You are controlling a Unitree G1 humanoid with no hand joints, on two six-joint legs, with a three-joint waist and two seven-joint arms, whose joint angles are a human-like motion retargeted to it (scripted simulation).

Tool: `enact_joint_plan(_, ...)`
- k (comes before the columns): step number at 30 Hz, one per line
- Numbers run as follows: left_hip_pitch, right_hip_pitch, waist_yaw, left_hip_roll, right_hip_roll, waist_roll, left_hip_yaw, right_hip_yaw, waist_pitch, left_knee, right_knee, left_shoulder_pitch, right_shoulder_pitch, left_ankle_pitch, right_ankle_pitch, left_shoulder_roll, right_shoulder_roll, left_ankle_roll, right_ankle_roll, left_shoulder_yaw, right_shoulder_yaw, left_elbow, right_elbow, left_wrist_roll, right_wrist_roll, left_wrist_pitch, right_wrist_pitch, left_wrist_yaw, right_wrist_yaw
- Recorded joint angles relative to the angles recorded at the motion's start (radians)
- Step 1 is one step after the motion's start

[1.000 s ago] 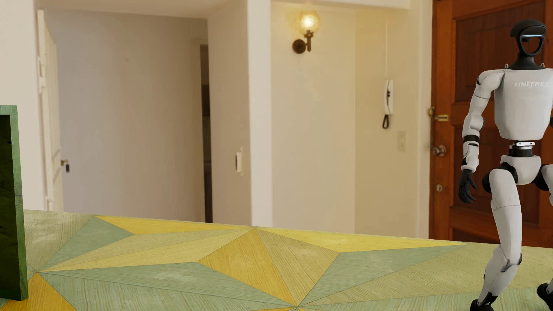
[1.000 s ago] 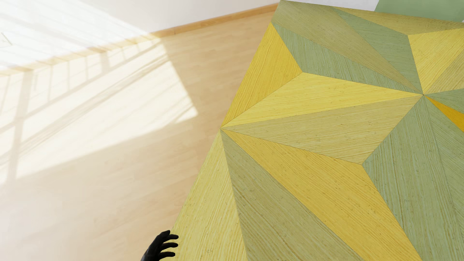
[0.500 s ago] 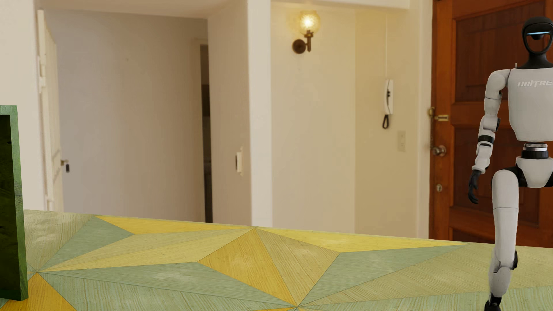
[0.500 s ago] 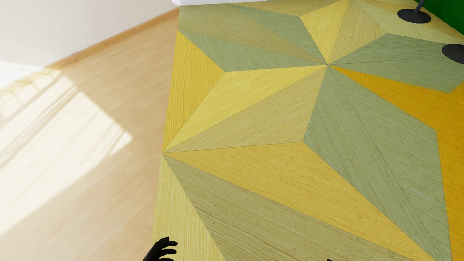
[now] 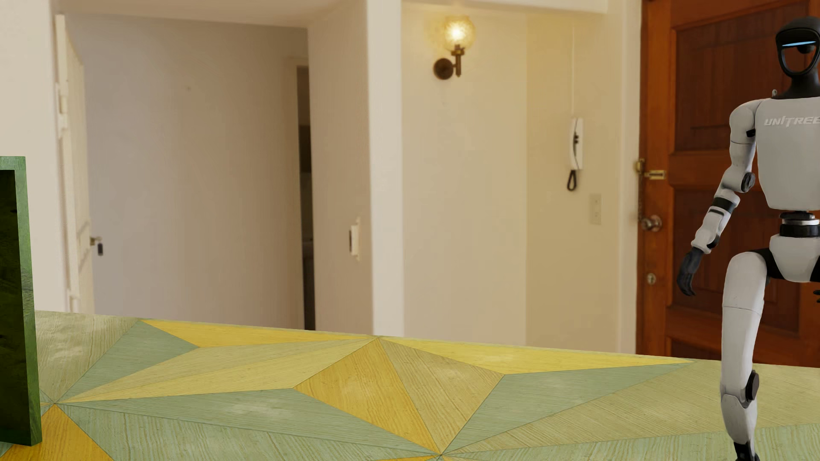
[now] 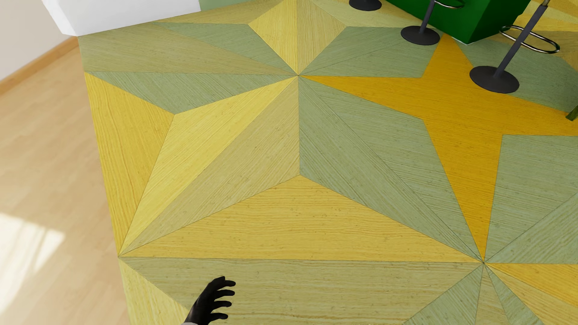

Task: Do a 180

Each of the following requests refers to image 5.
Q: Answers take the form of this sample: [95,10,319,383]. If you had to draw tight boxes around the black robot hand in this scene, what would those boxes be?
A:
[676,246,706,297]

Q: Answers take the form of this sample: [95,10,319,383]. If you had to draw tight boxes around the white interior door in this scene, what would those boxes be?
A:
[53,15,105,315]

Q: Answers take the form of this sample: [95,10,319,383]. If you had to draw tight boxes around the green wooden panel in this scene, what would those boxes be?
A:
[0,156,43,447]

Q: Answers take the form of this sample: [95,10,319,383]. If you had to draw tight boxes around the white wall intercom handset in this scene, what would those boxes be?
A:
[566,117,584,192]

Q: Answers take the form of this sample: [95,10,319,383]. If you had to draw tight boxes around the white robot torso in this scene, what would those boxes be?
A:
[754,95,820,283]

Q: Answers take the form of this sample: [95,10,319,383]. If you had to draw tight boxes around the black robot head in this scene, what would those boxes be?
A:
[774,17,820,100]

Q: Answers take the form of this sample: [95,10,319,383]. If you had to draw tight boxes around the white right robot leg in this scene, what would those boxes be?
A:
[719,251,769,461]

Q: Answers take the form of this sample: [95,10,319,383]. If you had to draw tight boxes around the glowing globe wall sconce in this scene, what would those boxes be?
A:
[433,15,477,81]

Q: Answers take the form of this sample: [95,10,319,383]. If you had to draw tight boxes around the brown wooden door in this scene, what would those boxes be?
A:
[637,0,820,368]

